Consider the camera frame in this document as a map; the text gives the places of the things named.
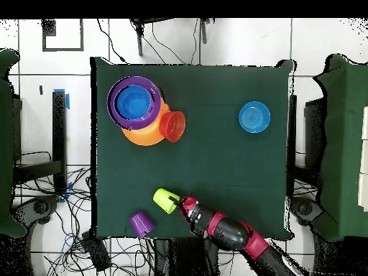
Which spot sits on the green cup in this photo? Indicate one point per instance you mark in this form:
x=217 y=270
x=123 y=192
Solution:
x=164 y=199

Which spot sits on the flat-bottomed light blue bowl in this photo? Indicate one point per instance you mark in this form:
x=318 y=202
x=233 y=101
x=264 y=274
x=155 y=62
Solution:
x=254 y=117

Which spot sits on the blue tape strip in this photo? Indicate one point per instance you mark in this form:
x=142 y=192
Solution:
x=67 y=101

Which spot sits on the purple cup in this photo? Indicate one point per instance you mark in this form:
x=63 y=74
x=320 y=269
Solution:
x=142 y=224

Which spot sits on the small orange bowl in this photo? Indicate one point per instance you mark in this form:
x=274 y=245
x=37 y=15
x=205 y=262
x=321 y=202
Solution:
x=172 y=126

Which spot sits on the black square floor frame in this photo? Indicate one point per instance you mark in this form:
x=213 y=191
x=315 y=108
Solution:
x=49 y=27

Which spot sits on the black table frame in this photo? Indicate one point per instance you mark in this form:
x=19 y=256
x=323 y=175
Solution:
x=59 y=138

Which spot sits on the large yellow-orange bowl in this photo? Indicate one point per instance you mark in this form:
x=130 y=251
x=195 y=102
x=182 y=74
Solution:
x=143 y=138

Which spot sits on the black chair base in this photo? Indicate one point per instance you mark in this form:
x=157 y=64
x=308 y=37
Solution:
x=304 y=208
x=38 y=207

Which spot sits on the black tripod stand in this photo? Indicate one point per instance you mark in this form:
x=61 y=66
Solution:
x=140 y=43

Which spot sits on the dark blue bowl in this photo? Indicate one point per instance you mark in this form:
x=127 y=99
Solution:
x=133 y=102

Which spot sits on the black power strip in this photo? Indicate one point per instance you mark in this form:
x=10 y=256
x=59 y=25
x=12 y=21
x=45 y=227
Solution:
x=96 y=253

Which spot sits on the purple bowl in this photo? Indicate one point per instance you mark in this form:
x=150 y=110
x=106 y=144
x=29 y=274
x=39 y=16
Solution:
x=112 y=109

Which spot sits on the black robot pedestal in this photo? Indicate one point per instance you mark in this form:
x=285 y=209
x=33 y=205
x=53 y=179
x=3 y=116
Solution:
x=178 y=258

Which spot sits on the dark green tablecloth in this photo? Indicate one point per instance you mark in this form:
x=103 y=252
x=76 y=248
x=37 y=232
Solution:
x=215 y=166

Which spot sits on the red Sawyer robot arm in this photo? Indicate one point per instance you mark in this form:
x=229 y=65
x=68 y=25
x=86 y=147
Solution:
x=230 y=233

